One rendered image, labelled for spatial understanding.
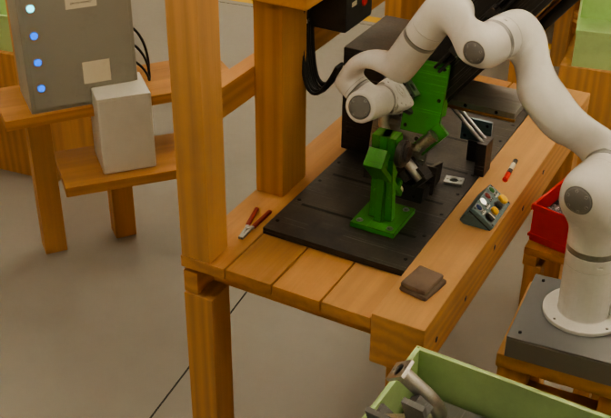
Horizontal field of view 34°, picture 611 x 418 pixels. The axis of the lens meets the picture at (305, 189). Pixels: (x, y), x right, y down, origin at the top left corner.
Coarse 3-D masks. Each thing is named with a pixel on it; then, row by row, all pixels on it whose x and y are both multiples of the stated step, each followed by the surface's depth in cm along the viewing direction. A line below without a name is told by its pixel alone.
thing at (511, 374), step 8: (504, 368) 237; (504, 376) 238; (512, 376) 237; (520, 376) 236; (528, 376) 240; (528, 384) 241; (536, 384) 241; (544, 384) 241; (552, 392) 238; (560, 392) 239; (568, 392) 239; (568, 400) 236; (576, 400) 236; (584, 400) 236; (592, 400) 236; (600, 400) 229; (608, 400) 228; (592, 408) 234; (600, 408) 230; (608, 408) 229
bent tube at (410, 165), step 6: (408, 84) 277; (414, 84) 280; (408, 90) 278; (414, 90) 280; (414, 96) 277; (378, 120) 285; (384, 120) 283; (384, 126) 284; (408, 162) 283; (408, 168) 283; (414, 168) 282; (414, 174) 283
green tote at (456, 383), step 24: (432, 360) 218; (456, 360) 216; (432, 384) 221; (456, 384) 218; (480, 384) 214; (504, 384) 211; (480, 408) 217; (504, 408) 214; (528, 408) 210; (552, 408) 207; (576, 408) 204
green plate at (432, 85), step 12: (420, 72) 279; (432, 72) 277; (444, 72) 276; (420, 84) 280; (432, 84) 278; (444, 84) 276; (420, 96) 280; (432, 96) 279; (444, 96) 277; (420, 108) 281; (432, 108) 280; (444, 108) 284; (408, 120) 284; (420, 120) 282; (432, 120) 280; (420, 132) 283
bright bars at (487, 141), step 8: (456, 112) 292; (464, 112) 294; (464, 120) 292; (472, 128) 292; (480, 136) 294; (488, 136) 295; (480, 144) 291; (488, 144) 292; (480, 152) 292; (488, 152) 294; (480, 160) 294; (488, 160) 297; (480, 168) 295; (488, 168) 299; (480, 176) 296
